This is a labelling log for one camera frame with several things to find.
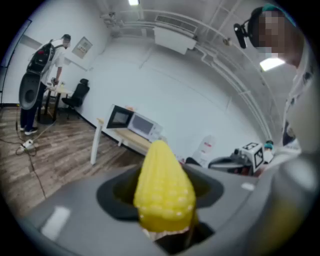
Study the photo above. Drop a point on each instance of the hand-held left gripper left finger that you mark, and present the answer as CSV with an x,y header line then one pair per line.
x,y
82,215

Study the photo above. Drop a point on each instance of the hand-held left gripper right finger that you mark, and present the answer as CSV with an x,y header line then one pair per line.
x,y
237,212

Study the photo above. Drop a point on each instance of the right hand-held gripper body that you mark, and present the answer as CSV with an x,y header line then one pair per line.
x,y
250,156

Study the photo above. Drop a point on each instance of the yellow item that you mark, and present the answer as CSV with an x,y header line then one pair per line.
x,y
165,190

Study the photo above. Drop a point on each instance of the white microwave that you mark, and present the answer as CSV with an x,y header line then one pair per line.
x,y
142,123

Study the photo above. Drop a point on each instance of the small teal object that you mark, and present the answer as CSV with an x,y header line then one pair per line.
x,y
269,145

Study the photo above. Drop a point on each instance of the person's white printed t-shirt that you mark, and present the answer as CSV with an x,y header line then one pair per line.
x,y
301,85

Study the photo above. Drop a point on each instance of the white power strip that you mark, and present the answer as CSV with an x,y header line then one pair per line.
x,y
28,145

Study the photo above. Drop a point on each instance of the light wooden table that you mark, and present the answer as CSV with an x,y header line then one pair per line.
x,y
132,140

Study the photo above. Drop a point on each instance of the ceiling light panel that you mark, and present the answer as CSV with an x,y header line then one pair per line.
x,y
272,63
133,2

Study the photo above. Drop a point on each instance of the pink flower bouquet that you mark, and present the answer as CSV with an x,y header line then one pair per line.
x,y
130,108

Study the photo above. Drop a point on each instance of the black office chair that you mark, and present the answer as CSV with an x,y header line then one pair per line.
x,y
76,96

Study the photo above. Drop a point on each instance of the small wooden table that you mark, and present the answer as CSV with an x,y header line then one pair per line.
x,y
61,90

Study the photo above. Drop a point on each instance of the grey oval shell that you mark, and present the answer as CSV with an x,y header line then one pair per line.
x,y
29,92

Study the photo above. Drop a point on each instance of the white air conditioner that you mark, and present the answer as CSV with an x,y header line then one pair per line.
x,y
175,40

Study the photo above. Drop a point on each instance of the teal head band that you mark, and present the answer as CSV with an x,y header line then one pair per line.
x,y
277,10

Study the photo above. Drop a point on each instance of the ceiling vent grille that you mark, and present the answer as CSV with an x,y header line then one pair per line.
x,y
175,22

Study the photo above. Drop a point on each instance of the black head-mounted camera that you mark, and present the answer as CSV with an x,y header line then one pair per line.
x,y
241,35

